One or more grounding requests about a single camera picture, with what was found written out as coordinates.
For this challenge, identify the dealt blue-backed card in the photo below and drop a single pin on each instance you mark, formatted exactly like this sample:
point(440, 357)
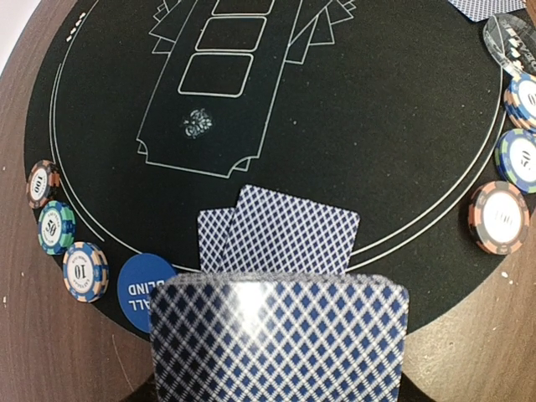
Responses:
point(276, 232)
point(478, 10)
point(213, 228)

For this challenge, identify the blue-backed playing card deck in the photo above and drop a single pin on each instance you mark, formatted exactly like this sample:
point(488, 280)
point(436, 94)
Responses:
point(278, 337)

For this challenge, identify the blue small blind button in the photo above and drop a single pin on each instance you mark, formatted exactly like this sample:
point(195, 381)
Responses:
point(138, 277)

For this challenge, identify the single white blue poker chip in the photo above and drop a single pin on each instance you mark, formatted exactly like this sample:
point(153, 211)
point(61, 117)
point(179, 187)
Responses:
point(86, 272)

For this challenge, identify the single green blue poker chip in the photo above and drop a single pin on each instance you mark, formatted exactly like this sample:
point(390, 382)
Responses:
point(57, 226)

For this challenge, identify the single brown 100 poker chip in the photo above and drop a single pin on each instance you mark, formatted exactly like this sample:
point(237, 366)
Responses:
point(43, 183)

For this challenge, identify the clear round dealer button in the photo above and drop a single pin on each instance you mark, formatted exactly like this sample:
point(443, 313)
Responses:
point(511, 43)

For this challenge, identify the round black poker mat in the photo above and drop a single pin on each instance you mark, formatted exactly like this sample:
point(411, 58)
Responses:
point(156, 110)

